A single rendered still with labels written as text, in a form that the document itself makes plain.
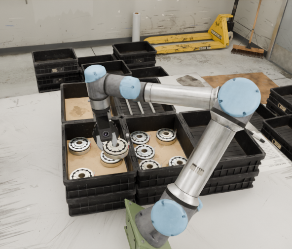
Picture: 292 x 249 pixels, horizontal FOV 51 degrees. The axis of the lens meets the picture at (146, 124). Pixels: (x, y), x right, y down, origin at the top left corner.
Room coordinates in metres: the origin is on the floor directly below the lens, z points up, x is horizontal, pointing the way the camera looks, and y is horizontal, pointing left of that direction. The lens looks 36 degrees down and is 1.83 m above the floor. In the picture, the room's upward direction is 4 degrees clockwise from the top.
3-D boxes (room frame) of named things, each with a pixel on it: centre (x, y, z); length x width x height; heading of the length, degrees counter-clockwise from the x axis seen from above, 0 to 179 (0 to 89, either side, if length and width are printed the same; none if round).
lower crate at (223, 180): (1.20, -0.36, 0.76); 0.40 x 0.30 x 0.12; 15
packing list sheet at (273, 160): (1.35, -0.65, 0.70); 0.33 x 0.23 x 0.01; 23
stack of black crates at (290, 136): (1.85, -1.12, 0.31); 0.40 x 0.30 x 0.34; 23
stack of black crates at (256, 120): (2.22, -0.97, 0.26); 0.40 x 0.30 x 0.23; 23
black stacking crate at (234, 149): (1.20, -0.36, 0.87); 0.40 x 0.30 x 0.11; 15
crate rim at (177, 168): (1.12, -0.07, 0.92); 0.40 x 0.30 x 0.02; 15
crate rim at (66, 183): (1.04, 0.22, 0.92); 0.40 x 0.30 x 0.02; 15
